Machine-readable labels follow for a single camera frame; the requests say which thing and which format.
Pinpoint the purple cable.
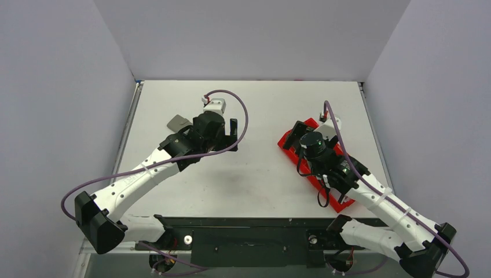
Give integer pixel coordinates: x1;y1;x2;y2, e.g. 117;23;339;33
323;100;470;278
60;89;250;221

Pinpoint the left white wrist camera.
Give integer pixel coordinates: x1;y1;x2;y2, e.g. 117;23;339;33
202;96;226;116

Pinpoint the grey card holder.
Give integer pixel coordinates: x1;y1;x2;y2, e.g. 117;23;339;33
166;115;192;133

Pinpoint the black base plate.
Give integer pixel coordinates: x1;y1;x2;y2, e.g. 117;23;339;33
147;215;351;268

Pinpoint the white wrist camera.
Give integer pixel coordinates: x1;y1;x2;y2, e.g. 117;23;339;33
202;96;226;116
315;112;336;140

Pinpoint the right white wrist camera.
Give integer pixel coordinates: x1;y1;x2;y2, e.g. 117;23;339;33
315;112;336;140

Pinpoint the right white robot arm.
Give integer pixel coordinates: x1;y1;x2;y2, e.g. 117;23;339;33
279;121;457;277

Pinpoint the red plastic tray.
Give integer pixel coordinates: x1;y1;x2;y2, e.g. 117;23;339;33
277;118;355;213

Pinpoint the black loop cable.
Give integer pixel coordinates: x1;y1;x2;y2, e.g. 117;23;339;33
296;153;331;209

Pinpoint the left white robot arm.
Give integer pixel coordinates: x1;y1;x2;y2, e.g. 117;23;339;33
75;111;238;254

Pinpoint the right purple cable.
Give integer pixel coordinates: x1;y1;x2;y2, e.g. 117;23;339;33
323;100;470;278

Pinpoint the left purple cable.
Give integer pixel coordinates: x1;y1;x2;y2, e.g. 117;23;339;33
60;89;250;221

